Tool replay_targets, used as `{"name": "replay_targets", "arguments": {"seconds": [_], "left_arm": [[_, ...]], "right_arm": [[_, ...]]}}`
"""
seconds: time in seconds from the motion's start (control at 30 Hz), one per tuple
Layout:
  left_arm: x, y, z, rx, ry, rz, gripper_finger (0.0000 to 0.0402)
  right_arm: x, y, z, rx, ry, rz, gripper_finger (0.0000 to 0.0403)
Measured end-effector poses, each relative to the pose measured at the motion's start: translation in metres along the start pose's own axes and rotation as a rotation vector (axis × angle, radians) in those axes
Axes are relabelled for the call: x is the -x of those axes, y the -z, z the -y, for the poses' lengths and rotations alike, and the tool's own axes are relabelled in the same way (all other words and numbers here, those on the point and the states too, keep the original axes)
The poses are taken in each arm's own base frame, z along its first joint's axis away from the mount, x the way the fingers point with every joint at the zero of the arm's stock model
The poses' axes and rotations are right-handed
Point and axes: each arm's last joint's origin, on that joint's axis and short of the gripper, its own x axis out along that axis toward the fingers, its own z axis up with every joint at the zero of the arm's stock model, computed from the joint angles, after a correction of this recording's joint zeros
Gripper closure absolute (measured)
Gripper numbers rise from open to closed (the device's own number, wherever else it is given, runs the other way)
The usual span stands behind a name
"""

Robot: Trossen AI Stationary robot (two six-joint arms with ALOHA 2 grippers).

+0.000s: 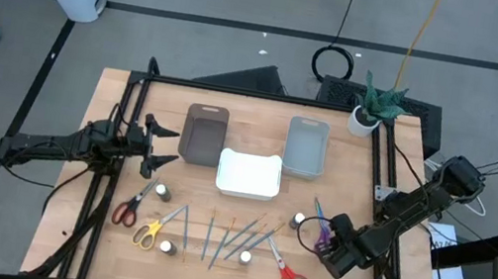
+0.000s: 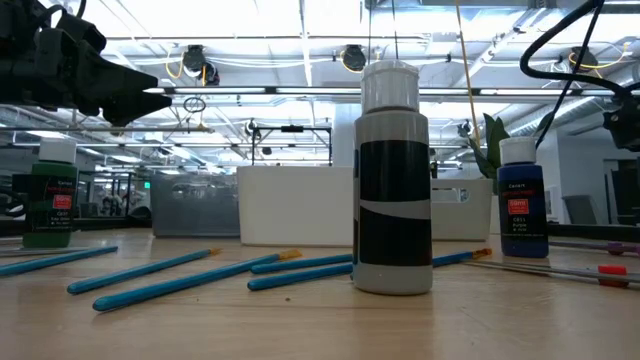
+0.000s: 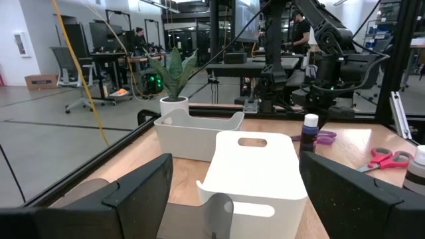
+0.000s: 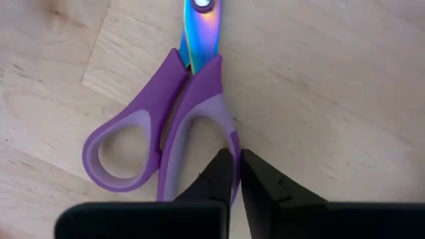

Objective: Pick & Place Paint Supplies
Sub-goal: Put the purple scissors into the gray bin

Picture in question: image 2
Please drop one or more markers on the white rounded object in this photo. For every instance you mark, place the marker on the white rounded object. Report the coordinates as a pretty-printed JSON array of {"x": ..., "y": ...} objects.
[{"x": 16, "y": 209}]

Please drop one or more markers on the white plastic bin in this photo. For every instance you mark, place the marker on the white plastic bin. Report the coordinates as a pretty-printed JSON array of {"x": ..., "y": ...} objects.
[{"x": 295, "y": 205}]

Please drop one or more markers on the long ceiling light strip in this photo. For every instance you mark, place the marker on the long ceiling light strip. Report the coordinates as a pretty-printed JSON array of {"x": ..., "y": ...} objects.
[{"x": 225, "y": 90}]

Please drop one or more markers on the green leafy plant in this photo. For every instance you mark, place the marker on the green leafy plant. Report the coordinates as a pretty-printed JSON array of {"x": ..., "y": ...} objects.
[{"x": 496, "y": 140}]

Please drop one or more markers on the black metal frame stand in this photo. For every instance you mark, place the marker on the black metal frame stand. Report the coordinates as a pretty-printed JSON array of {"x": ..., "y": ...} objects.
[{"x": 292, "y": 128}]

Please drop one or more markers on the black aluminium rig frame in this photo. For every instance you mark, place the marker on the black aluminium rig frame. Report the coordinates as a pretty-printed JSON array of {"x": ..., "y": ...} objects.
[{"x": 115, "y": 225}]

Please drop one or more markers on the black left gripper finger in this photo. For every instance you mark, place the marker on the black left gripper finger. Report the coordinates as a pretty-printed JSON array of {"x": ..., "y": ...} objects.
[
  {"x": 135, "y": 106},
  {"x": 110, "y": 77}
]

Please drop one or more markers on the green paint bottle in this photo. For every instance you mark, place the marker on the green paint bottle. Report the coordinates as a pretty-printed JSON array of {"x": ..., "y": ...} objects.
[{"x": 50, "y": 200}]

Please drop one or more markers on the grey chair back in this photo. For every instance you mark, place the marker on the grey chair back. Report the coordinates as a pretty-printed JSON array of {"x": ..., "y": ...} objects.
[{"x": 580, "y": 210}]

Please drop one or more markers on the dark blue paint bottle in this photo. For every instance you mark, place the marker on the dark blue paint bottle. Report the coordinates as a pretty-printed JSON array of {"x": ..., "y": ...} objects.
[{"x": 522, "y": 200}]

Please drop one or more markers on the small black ceiling reel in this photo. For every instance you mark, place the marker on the small black ceiling reel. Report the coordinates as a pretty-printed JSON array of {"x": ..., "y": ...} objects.
[
  {"x": 251, "y": 128},
  {"x": 465, "y": 129}
]

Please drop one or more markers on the black monitor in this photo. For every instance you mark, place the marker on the black monitor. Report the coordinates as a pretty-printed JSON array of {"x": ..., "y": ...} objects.
[{"x": 20, "y": 182}]

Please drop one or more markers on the dark translucent plastic bin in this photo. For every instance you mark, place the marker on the dark translucent plastic bin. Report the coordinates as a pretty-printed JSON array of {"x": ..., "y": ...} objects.
[{"x": 195, "y": 215}]

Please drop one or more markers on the light grey plastic bin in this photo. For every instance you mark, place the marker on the light grey plastic bin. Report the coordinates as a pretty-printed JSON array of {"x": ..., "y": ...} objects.
[{"x": 462, "y": 220}]

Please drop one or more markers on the black paint bottle white cap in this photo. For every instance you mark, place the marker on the black paint bottle white cap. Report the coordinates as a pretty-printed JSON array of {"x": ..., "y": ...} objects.
[{"x": 392, "y": 200}]

